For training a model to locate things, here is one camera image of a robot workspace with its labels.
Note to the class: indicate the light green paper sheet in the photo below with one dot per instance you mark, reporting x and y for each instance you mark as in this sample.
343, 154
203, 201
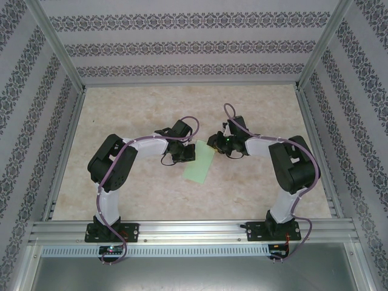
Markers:
200, 166

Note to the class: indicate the aluminium frame post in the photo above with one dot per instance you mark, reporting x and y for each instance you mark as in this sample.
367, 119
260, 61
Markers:
56, 45
322, 45

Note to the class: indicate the small circuit board green light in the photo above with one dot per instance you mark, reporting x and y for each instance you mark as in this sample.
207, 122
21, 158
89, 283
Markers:
110, 250

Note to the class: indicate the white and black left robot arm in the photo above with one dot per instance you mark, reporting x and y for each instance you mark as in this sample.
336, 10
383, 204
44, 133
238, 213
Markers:
145, 150

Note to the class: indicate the long aluminium mounting rail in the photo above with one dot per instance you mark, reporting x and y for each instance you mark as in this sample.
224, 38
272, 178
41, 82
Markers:
194, 230

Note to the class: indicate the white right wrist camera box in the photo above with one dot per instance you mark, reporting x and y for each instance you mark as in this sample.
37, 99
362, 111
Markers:
225, 128

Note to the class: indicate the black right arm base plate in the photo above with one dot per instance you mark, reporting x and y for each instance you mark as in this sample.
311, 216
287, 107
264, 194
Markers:
254, 232

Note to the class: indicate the small circuit board with pins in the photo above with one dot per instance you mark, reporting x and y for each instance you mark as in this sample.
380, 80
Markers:
277, 251

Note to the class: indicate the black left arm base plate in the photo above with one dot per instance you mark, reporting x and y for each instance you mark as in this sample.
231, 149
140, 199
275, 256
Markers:
133, 232

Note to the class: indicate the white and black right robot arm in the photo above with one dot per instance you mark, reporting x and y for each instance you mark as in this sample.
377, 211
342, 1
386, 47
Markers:
297, 172

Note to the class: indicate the aluminium table side rail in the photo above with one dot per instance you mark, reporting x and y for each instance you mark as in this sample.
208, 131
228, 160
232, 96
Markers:
313, 136
66, 151

